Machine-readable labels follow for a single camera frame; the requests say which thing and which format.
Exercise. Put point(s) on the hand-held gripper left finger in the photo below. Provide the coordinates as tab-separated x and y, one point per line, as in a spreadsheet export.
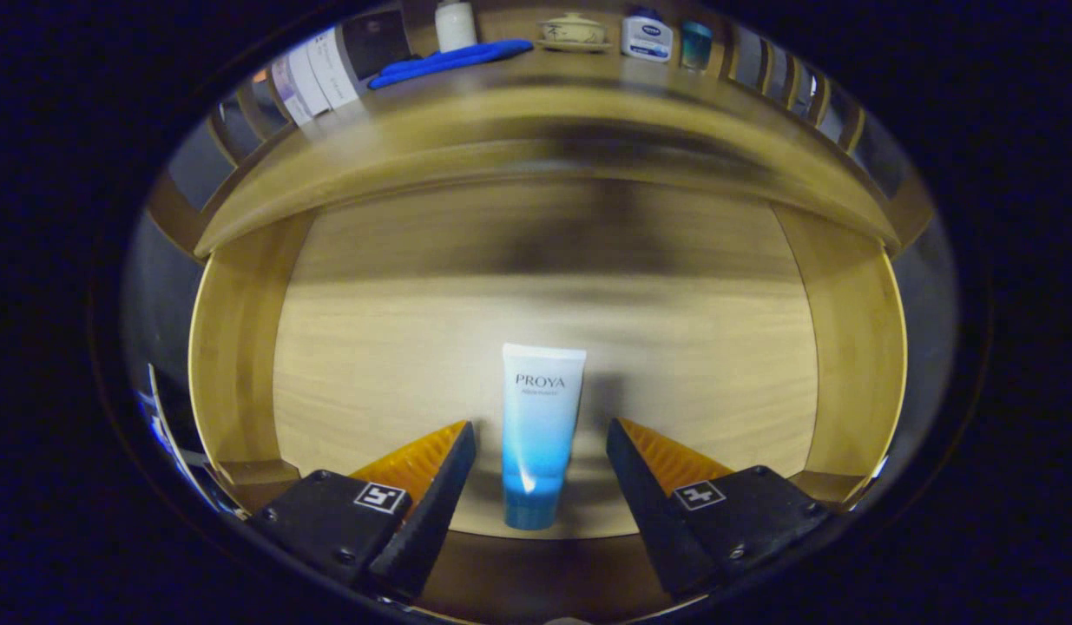
431	512

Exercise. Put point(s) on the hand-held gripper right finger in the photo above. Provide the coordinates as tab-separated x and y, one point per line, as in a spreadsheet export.
653	512

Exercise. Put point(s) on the white blue cosmetic tube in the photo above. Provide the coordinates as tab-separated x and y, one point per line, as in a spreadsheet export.
540	434

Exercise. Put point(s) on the wooden drawer with black knob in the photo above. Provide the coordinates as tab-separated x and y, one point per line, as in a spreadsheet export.
674	365

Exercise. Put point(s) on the wooden cabinet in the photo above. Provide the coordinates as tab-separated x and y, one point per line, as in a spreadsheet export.
509	22

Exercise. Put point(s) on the pale purple book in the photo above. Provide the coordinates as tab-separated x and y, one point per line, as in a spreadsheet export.
288	91

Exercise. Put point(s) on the thin white book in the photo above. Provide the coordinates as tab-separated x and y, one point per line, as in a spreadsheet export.
310	78

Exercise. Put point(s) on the blue cloth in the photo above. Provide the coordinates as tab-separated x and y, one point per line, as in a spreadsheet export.
449	61

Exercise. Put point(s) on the teal bottle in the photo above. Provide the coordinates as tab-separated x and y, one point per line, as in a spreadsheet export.
696	45

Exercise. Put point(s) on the white lotion bottle blue cap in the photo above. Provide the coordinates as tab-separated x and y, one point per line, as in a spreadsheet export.
647	39

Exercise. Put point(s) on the beige lidded ceramic cup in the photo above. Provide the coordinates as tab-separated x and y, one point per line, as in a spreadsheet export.
573	33

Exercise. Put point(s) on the white pump bottle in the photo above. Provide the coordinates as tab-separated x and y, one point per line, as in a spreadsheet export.
456	26

